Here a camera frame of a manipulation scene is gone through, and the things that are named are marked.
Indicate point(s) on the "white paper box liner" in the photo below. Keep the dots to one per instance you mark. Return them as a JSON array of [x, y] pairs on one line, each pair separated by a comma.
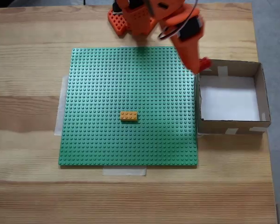
[[228, 102]]

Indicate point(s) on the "cardboard box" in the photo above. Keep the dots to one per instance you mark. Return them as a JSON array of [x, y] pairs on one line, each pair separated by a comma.
[[212, 128]]

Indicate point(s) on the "yellow lego block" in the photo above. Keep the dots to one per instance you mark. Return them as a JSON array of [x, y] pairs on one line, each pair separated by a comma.
[[129, 116]]

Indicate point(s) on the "green lego baseplate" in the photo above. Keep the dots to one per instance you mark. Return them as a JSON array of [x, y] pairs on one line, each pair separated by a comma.
[[130, 140]]

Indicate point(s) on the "masking tape strip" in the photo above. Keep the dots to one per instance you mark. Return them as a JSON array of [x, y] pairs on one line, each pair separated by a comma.
[[123, 171], [59, 112]]

